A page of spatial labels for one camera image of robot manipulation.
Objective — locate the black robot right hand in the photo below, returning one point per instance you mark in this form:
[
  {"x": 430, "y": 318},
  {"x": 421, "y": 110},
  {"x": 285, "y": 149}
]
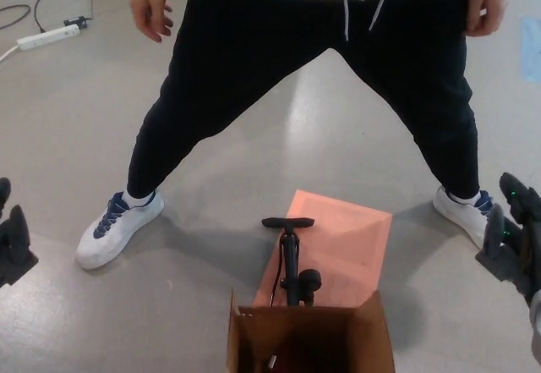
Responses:
[{"x": 524, "y": 254}]

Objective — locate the person's white sneaker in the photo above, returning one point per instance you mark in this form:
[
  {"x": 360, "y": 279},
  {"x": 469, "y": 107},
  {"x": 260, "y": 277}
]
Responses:
[
  {"x": 465, "y": 216},
  {"x": 122, "y": 229}
]

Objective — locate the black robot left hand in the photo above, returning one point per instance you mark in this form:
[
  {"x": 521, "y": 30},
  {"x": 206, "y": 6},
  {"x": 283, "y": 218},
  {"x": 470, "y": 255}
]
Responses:
[{"x": 14, "y": 246}]

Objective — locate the black power adapter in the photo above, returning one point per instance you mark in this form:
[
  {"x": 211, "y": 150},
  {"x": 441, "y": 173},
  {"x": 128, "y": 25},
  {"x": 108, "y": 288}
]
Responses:
[{"x": 78, "y": 21}]

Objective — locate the blue floor tape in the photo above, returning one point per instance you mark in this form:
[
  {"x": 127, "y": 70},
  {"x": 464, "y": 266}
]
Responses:
[{"x": 531, "y": 47}]

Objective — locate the brown cardboard box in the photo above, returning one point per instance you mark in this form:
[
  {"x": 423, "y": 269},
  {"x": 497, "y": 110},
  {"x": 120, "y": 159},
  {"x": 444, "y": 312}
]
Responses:
[{"x": 262, "y": 326}]

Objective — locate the person's white sock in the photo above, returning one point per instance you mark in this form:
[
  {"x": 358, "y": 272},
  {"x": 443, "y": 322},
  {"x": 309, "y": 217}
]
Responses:
[
  {"x": 465, "y": 197},
  {"x": 139, "y": 197}
]

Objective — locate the person in black trousers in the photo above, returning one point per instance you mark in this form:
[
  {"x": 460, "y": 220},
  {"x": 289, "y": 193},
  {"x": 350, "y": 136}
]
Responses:
[{"x": 253, "y": 51}]

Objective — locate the black ball pump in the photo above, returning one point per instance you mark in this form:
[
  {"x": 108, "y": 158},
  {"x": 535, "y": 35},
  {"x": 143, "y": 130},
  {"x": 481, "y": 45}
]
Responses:
[{"x": 291, "y": 263}]

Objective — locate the person's left hand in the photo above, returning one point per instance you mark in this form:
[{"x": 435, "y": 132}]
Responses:
[{"x": 486, "y": 5}]

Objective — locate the person's right white sneaker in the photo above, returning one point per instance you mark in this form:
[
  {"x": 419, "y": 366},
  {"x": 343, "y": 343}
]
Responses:
[{"x": 122, "y": 229}]

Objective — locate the person's right white sock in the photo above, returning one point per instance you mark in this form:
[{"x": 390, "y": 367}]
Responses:
[{"x": 139, "y": 197}]

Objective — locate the person's left white sock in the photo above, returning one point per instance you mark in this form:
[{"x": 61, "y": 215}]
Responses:
[{"x": 465, "y": 197}]

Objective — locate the white power strip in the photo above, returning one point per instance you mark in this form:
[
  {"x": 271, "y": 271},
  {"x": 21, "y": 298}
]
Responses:
[{"x": 46, "y": 38}]

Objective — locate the person's right hand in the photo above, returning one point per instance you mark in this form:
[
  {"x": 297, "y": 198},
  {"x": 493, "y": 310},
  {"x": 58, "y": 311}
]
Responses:
[{"x": 148, "y": 5}]

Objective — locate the person's left white sneaker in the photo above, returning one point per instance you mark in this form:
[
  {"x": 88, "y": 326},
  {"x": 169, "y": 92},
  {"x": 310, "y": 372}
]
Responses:
[{"x": 465, "y": 216}]

